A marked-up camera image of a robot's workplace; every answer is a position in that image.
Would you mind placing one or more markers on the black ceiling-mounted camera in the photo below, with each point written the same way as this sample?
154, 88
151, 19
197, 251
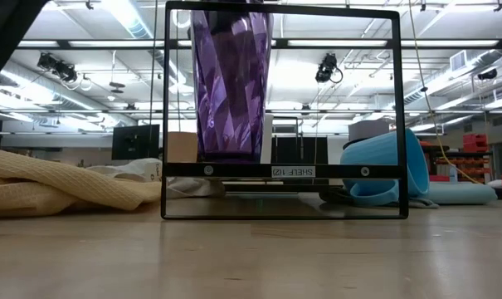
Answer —
325, 70
64, 72
488, 74

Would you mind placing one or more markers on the yellow waffle-weave cloth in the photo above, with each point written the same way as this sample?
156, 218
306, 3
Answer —
47, 182

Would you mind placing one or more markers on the purple faceted plastic tumbler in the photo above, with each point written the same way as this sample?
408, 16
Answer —
230, 83

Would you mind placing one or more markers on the white crumpled cloth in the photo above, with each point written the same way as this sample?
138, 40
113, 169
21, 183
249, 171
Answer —
138, 170

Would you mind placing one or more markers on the blue plastic mug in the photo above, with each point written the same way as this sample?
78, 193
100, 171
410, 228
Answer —
375, 153

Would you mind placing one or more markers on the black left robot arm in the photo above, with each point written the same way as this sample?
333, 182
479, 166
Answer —
6, 37

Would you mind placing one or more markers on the white ceiling air vent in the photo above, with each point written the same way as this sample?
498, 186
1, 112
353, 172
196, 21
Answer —
458, 60

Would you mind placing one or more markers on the black metal shelf frame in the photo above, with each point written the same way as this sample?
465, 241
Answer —
242, 170

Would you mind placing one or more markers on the peach orange plastic cup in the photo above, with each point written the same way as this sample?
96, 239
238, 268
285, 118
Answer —
182, 147

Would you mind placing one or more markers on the blue and white bottle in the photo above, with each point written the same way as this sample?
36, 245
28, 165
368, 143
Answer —
453, 174

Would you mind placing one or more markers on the shelving with red bins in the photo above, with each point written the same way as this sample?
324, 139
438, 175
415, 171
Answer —
470, 166

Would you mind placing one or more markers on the black computer monitor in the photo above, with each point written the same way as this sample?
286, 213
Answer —
134, 141
300, 149

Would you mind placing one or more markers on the grey folded cloth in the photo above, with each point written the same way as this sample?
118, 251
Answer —
331, 197

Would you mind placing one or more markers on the stacked red storage bins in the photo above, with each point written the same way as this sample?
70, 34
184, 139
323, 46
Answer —
474, 143

